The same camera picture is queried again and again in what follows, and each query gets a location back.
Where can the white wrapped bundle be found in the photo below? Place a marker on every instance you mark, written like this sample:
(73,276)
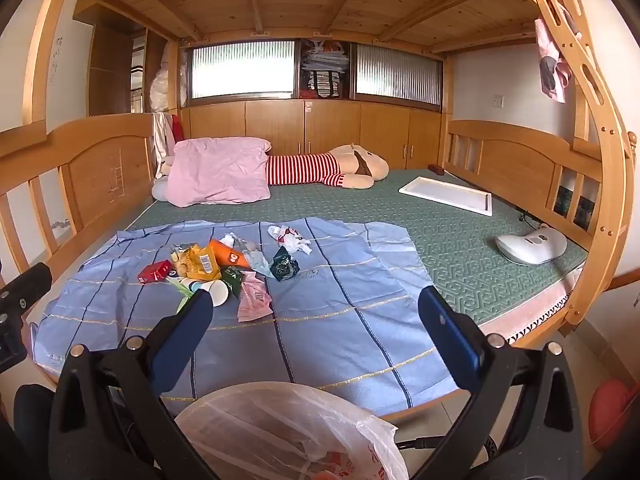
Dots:
(167,87)

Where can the light blue packet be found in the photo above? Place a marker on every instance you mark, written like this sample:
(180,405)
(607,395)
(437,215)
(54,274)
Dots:
(257,260)

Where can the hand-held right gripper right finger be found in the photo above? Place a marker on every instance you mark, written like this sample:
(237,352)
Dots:
(450,340)

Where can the silver hanging cloth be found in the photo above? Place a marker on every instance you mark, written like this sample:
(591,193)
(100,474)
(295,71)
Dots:
(161,140)

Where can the orange packet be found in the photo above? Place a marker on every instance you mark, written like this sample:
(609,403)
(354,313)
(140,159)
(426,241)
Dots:
(230,256)

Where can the small brown box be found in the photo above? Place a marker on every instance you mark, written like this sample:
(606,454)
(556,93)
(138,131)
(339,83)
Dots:
(436,169)

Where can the white translucent plastic bag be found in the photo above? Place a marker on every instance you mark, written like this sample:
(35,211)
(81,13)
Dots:
(260,425)

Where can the pink hanging cloth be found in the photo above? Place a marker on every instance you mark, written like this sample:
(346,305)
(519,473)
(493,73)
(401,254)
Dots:
(550,65)

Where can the red small box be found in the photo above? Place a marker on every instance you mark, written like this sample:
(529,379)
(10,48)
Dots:
(156,272)

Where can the small white-blue packet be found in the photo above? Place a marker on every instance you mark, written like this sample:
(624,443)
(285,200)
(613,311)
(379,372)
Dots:
(230,240)

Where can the red stool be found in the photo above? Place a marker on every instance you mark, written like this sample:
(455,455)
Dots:
(612,415)

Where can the green patterned bed mat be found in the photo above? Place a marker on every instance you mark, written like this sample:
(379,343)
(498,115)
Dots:
(450,240)

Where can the green and white wrapper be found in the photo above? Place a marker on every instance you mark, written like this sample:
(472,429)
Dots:
(187,285)

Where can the blue checked cloth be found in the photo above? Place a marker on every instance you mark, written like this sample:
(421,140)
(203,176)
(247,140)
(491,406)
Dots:
(325,320)

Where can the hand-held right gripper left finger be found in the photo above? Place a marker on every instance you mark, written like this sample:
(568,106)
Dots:
(182,345)

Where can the white flat board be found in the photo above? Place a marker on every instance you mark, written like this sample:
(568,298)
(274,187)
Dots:
(445,194)

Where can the white paper cup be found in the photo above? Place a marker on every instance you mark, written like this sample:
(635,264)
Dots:
(219,292)

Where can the white wrapper red print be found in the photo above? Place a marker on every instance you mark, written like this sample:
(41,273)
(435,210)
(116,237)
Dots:
(290,237)

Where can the pink packet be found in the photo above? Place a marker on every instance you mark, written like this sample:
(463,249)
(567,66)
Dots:
(252,305)

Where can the pink pillow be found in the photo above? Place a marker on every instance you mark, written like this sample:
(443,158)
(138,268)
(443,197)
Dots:
(220,170)

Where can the striped plush toy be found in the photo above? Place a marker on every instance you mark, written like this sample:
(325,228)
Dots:
(300,167)

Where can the dark green wrapper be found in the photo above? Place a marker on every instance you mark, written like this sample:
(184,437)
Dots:
(284,265)

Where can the dark green packet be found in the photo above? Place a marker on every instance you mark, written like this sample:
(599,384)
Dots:
(232,277)

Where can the wall switch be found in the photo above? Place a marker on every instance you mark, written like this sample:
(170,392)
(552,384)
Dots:
(498,101)

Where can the white handheld mite vacuum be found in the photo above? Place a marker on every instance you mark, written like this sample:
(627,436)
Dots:
(530,247)

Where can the stored bags in cabinet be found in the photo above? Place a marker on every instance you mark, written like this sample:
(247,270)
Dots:
(325,70)

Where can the clear printed plastic wrapper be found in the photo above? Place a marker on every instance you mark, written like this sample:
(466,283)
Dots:
(181,257)

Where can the wooden bunk bed frame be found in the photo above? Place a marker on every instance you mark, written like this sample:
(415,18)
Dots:
(500,155)

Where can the white pillow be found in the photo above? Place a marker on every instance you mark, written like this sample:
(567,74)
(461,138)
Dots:
(161,190)

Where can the red hanging cloth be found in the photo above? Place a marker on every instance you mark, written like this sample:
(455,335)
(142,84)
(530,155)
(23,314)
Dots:
(176,129)

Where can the yellow snack packet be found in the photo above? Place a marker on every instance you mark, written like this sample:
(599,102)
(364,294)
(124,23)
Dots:
(205,262)

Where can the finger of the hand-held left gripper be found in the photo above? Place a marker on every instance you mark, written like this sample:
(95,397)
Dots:
(25,287)

